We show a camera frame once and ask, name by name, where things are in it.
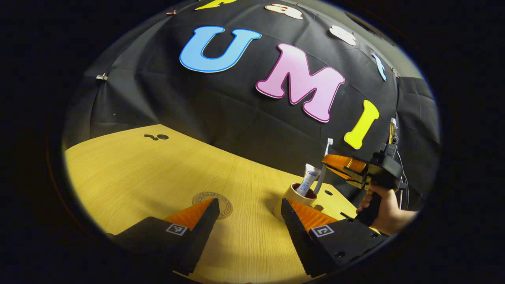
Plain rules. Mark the silver metal clip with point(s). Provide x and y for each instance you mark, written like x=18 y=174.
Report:
x=101 y=77

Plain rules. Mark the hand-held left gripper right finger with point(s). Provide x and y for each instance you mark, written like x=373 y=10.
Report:
x=294 y=228

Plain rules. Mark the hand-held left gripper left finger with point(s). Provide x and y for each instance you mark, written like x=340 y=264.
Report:
x=201 y=228

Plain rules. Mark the wooden desktop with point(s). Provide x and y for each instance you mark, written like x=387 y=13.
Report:
x=138 y=177

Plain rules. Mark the round cork coaster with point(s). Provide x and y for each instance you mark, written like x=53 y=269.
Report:
x=225 y=205

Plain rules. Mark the beige cup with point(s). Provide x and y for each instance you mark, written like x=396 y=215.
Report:
x=290 y=195

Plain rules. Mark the white toothpaste tube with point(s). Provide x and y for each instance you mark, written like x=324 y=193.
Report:
x=309 y=177

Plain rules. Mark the white toothbrush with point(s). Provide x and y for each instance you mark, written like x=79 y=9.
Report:
x=325 y=157

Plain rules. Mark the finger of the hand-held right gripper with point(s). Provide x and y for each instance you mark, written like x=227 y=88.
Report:
x=343 y=162
x=353 y=178

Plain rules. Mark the black backdrop cloth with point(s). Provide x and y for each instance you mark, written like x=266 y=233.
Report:
x=236 y=110

